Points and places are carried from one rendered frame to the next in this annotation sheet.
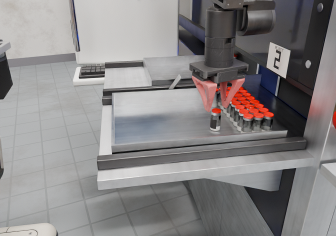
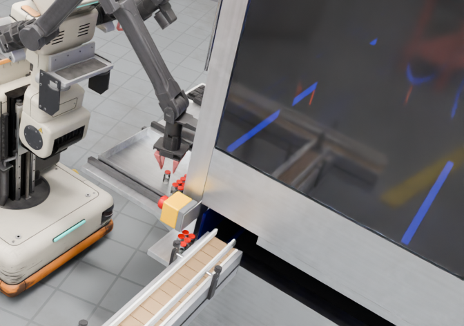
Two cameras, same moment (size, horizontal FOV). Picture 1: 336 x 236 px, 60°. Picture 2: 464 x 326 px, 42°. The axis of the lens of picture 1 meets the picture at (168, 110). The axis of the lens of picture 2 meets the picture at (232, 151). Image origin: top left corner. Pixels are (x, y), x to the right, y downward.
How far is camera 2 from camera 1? 159 cm
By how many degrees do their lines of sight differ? 30
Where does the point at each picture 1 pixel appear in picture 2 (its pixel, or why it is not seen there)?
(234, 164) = (139, 199)
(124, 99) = (152, 135)
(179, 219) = not seen: hidden behind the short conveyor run
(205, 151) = (132, 184)
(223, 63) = (166, 146)
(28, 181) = not seen: hidden behind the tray
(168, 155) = (116, 175)
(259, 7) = (190, 128)
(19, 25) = not seen: outside the picture
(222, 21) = (168, 125)
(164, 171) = (108, 181)
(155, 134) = (134, 164)
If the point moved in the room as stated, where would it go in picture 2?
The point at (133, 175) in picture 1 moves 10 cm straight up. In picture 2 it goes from (95, 173) to (98, 148)
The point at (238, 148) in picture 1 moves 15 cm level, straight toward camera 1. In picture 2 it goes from (148, 194) to (103, 204)
